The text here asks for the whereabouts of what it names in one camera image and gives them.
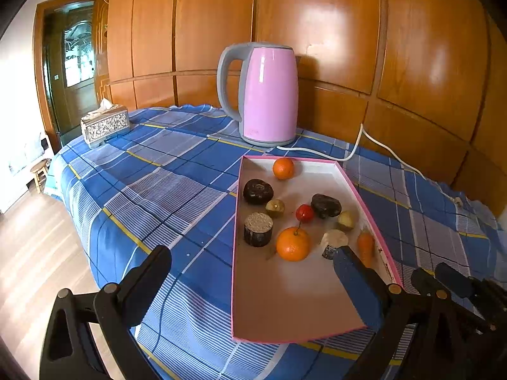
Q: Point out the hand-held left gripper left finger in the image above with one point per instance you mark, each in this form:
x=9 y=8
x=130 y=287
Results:
x=142 y=285

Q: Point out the wooden door with glass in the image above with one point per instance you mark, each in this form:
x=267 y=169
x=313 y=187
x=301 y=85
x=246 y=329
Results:
x=77 y=55

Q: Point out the red cherry tomato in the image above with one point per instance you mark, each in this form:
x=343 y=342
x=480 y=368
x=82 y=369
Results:
x=305 y=213

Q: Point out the dark-skinned cut root wedge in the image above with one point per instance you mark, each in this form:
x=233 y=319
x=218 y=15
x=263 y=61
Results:
x=332 y=239

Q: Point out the dark round fruit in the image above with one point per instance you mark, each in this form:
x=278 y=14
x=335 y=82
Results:
x=258 y=192

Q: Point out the pink shallow cardboard tray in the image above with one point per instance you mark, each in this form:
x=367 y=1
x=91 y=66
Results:
x=301 y=297

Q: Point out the blue plaid blanket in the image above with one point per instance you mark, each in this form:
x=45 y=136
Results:
x=166 y=190

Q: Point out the small orange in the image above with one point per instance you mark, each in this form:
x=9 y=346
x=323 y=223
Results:
x=283 y=168

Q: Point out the small carrot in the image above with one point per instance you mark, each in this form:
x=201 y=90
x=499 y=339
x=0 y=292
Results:
x=366 y=245

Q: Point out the small wooden stool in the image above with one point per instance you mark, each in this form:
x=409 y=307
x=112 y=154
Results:
x=39 y=168

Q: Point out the large orange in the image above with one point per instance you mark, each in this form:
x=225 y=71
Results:
x=293 y=244

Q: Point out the silver patterned tissue box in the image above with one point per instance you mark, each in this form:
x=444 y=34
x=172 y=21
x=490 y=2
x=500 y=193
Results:
x=107 y=126

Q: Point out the wooden wardrobe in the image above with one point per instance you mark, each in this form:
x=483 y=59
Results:
x=336 y=27

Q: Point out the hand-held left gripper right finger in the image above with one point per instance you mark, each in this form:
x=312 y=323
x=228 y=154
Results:
x=356 y=285

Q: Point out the small yellow round fruit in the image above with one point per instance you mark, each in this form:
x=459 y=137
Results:
x=346 y=221
x=275 y=208

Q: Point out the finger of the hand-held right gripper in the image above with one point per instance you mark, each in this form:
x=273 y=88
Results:
x=455 y=281
x=422 y=279

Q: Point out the dark oblong fruit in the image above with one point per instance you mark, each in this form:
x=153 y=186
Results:
x=325 y=206

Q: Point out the pink electric kettle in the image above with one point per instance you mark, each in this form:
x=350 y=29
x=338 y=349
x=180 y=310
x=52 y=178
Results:
x=269 y=95

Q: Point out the dark-skinned cut root cylinder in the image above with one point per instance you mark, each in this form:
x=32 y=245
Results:
x=258 y=229

